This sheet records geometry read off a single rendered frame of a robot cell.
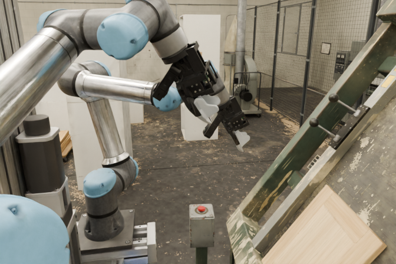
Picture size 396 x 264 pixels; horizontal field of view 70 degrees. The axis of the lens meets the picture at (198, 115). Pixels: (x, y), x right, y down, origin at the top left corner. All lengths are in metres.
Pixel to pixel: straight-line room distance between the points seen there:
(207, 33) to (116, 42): 4.10
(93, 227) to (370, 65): 1.32
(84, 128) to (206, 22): 2.46
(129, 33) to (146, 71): 8.48
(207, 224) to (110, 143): 0.61
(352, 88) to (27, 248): 1.34
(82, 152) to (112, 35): 2.90
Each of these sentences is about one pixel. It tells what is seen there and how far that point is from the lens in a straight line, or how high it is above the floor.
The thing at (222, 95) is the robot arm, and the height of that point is 1.57.
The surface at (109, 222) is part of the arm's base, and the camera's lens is 1.17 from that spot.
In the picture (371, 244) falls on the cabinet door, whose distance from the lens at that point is 0.99.
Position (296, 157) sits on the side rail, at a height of 1.21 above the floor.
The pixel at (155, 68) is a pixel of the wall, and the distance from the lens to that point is 8.96.
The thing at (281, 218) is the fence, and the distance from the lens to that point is 1.28.
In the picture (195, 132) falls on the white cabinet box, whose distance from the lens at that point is 4.83.
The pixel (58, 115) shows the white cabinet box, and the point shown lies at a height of 0.49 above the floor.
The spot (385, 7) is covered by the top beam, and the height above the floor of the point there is 1.88.
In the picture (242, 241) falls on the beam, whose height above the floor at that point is 0.87.
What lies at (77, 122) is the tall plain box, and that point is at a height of 0.87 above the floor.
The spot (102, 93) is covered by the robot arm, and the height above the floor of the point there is 1.59.
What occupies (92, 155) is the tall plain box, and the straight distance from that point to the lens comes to 3.36.
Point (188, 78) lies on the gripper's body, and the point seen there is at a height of 1.68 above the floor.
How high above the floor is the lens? 1.78
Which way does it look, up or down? 16 degrees down
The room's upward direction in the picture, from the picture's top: straight up
